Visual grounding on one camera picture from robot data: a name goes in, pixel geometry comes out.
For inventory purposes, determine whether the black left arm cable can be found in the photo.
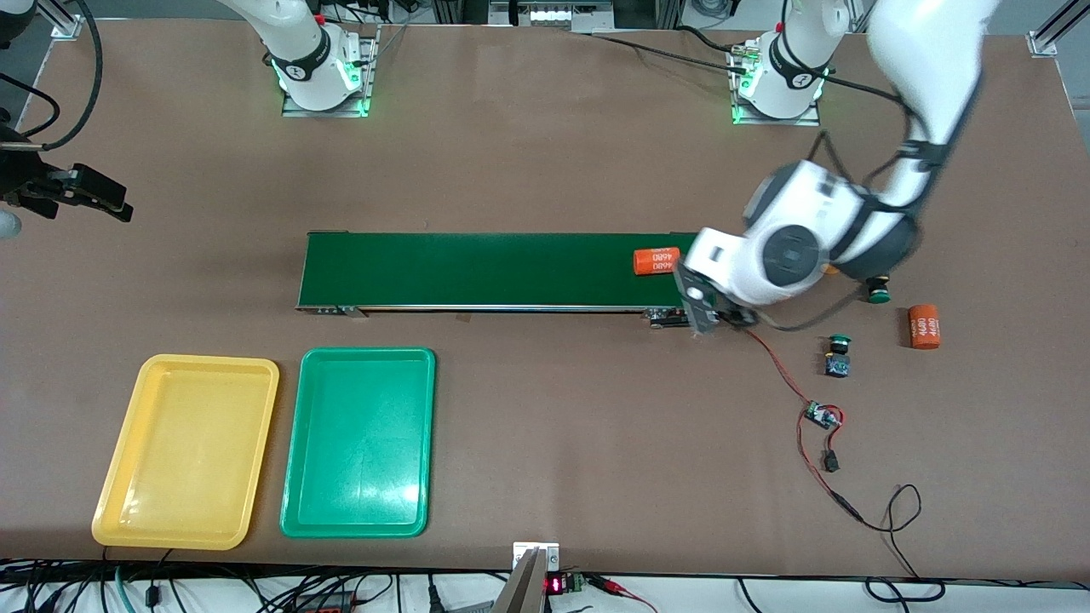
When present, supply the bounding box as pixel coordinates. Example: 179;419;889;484
754;72;908;333

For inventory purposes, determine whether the green conveyor belt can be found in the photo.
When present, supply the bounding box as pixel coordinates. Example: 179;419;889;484
295;231;720;329

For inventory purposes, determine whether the thin black looped cable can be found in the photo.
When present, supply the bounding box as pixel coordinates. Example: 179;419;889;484
862;484;946;604

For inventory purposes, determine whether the metal camera pole bracket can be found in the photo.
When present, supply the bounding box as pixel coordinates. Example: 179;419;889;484
492;541;561;613

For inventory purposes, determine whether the green plastic tray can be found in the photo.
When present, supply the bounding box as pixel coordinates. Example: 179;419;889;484
279;347;437;539

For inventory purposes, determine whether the red clip lead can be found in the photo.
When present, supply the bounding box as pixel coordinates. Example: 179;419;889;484
592;576;658;613

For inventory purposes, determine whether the white electrical device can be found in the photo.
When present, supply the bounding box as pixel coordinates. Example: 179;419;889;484
490;0;616;28

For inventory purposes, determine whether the aluminium frame corner profile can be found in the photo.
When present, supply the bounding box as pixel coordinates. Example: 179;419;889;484
1026;0;1090;59
51;0;86;39

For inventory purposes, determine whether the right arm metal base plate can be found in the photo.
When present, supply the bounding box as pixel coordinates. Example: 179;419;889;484
281;26;380;118

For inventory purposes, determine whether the black cable on table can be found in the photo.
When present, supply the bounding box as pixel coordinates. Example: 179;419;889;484
588;24;750;71

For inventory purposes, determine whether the orange cylinder white print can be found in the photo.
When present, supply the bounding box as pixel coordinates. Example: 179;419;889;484
909;303;943;350
633;246;682;276

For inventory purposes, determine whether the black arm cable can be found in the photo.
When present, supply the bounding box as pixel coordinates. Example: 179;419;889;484
0;0;104;152
754;72;908;333

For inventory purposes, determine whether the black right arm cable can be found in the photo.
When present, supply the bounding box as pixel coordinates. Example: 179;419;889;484
0;0;104;152

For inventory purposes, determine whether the yellow plastic tray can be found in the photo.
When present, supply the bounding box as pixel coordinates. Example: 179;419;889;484
91;353;280;551

